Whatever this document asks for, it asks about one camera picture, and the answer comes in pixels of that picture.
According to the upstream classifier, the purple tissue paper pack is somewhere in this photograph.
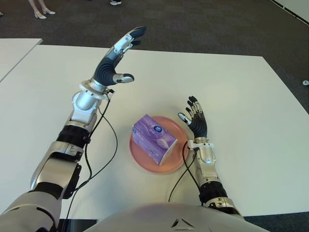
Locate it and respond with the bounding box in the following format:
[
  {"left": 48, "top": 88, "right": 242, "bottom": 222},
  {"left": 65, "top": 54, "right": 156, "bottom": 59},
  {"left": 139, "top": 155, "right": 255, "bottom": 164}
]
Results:
[{"left": 132, "top": 115, "right": 179, "bottom": 167}]

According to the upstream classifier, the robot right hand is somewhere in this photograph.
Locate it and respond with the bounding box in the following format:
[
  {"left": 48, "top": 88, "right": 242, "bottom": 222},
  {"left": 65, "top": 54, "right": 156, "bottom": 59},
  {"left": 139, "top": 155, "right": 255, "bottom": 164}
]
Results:
[{"left": 178, "top": 96, "right": 209, "bottom": 139}]

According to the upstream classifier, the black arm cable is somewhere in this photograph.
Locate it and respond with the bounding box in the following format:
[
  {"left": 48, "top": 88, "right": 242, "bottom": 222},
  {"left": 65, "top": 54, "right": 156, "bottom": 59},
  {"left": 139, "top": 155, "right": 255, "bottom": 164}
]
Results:
[
  {"left": 65, "top": 90, "right": 118, "bottom": 220},
  {"left": 168, "top": 141, "right": 202, "bottom": 203}
]

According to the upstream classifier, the person in white heels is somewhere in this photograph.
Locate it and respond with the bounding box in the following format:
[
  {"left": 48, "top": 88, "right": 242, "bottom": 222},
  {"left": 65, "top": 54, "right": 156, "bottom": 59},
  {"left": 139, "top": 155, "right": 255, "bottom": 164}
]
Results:
[{"left": 28, "top": 0, "right": 56, "bottom": 19}]

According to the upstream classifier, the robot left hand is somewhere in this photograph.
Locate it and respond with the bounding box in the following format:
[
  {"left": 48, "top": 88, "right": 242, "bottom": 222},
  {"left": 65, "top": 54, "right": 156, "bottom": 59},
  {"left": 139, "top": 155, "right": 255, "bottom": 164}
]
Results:
[{"left": 93, "top": 26, "right": 147, "bottom": 87}]

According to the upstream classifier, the silver robot torso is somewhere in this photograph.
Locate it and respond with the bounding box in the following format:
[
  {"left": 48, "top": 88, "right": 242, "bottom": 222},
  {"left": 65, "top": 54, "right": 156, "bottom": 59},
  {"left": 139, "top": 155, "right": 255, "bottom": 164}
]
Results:
[{"left": 89, "top": 203, "right": 264, "bottom": 232}]

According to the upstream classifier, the white side table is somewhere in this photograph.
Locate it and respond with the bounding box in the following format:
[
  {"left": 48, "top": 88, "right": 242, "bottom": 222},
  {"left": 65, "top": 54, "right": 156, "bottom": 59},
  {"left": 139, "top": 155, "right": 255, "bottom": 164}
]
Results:
[{"left": 0, "top": 38, "right": 43, "bottom": 83}]

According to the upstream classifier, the pink round plate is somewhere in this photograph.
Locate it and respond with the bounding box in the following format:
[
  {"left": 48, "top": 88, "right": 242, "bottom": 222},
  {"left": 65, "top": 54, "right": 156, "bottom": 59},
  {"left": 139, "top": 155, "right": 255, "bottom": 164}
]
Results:
[{"left": 129, "top": 116, "right": 189, "bottom": 174}]

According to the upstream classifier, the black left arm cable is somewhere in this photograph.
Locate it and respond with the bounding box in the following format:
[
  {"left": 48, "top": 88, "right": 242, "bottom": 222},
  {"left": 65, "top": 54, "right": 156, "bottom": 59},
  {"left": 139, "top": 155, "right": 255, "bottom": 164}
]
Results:
[{"left": 65, "top": 90, "right": 118, "bottom": 220}]

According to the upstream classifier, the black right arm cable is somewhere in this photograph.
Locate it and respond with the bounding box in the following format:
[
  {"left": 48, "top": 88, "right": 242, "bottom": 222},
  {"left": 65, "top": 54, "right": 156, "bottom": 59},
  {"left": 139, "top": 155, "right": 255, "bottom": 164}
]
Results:
[{"left": 168, "top": 141, "right": 202, "bottom": 203}]

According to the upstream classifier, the white table with dark edge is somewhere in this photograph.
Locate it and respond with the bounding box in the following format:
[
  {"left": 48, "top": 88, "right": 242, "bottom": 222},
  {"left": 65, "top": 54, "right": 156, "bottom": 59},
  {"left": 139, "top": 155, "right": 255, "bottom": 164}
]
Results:
[{"left": 272, "top": 0, "right": 309, "bottom": 24}]

